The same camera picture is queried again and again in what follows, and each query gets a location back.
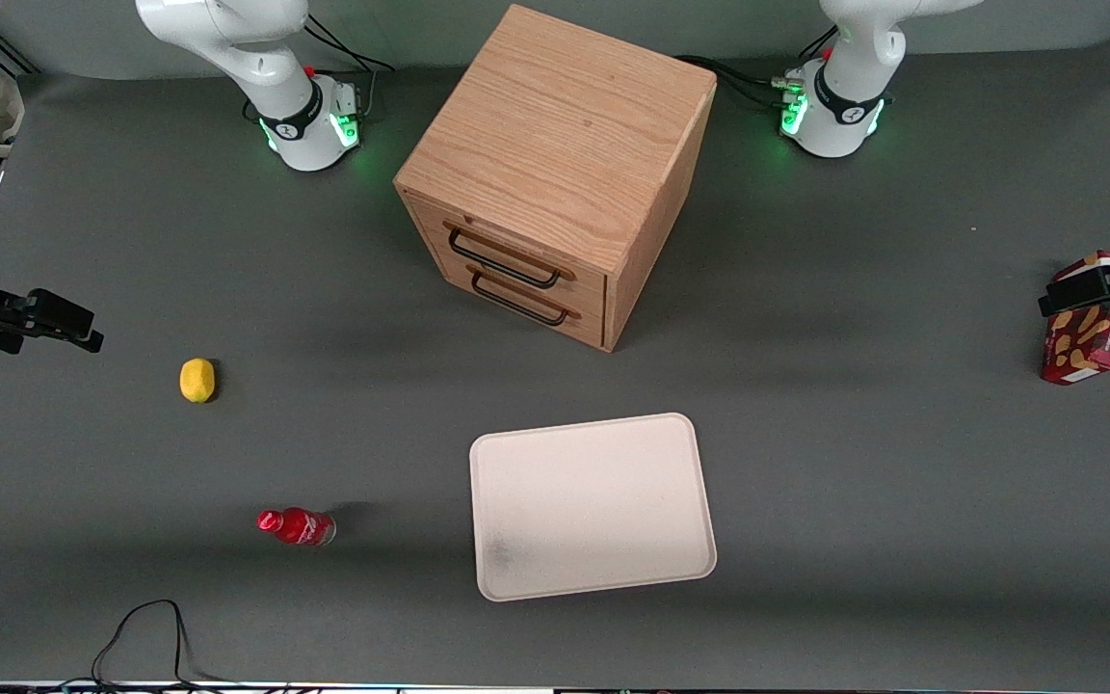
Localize yellow lemon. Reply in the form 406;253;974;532
179;358;217;404

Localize wooden drawer front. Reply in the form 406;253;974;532
417;241;607;350
406;195;609;311

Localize black left arm base cable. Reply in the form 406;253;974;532
675;53;806;112

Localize thin black looped cable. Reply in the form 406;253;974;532
59;600;228;690

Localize red cookie box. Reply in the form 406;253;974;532
1042;251;1110;387

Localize black right arm base cable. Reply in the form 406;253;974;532
304;14;397;121

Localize red soda bottle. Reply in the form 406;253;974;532
256;507;337;547

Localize black metal drawer handle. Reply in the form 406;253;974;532
470;270;570;327
446;227;563;289

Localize black arm base cable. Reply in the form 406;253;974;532
675;53;806;112
304;14;397;121

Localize wooden two-drawer cabinet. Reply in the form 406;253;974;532
393;4;718;354

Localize white rectangular plastic tray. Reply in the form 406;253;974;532
469;413;718;603

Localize black metal frame rail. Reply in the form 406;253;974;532
0;29;40;76

